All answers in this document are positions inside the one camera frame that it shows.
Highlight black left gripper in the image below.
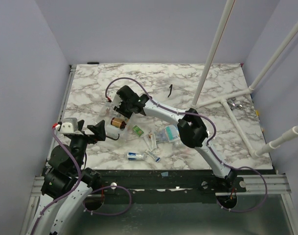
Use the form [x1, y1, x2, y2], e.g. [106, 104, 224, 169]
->
[70, 119, 106, 172]

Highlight white plastic bottle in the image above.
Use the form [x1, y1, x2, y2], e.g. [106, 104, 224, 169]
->
[105, 124, 121, 139]

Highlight amber bottle orange cap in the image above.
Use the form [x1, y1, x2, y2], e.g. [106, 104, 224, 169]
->
[110, 117, 127, 129]

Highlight clear plastic medicine box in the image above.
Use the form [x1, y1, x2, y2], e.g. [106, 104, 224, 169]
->
[96, 92, 135, 141]

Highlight small green medicine carton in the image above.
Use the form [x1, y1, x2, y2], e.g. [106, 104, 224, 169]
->
[132, 125, 144, 137]

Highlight grey zip bag green header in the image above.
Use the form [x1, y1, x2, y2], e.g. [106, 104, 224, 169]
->
[155, 129, 169, 144]

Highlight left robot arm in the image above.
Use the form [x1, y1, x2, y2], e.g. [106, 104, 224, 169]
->
[26, 118, 106, 235]

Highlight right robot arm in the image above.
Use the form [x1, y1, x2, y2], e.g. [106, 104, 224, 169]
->
[116, 85, 237, 192]

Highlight white gauze roll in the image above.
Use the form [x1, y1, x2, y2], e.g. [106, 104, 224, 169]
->
[126, 152, 147, 161]

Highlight white paper sachets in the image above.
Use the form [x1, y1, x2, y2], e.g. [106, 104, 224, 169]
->
[143, 134, 160, 154]

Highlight blue white gauze dressing pack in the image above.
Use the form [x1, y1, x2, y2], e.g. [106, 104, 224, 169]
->
[165, 125, 180, 142]

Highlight small blue white tube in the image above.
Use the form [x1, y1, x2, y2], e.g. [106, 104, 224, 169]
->
[146, 149, 160, 163]

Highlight metal clamp on pipe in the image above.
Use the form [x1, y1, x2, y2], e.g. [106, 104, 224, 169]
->
[227, 97, 243, 111]

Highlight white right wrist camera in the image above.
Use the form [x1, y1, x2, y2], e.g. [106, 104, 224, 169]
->
[108, 92, 122, 107]

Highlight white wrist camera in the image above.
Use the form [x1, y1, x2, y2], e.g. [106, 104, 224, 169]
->
[108, 92, 122, 107]
[55, 117, 79, 134]

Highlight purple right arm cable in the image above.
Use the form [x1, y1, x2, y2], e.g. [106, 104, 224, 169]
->
[106, 77, 268, 212]

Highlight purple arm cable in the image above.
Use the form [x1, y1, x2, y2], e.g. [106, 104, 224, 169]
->
[28, 122, 132, 235]
[106, 77, 268, 212]

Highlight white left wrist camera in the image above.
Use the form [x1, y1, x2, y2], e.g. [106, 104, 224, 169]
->
[55, 117, 79, 134]

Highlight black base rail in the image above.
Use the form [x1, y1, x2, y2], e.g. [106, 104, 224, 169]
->
[41, 168, 279, 204]

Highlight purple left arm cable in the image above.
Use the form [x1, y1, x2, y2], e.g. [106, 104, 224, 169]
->
[28, 122, 132, 235]

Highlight white pvc pipe frame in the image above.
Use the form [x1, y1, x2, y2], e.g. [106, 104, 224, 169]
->
[192, 0, 298, 159]

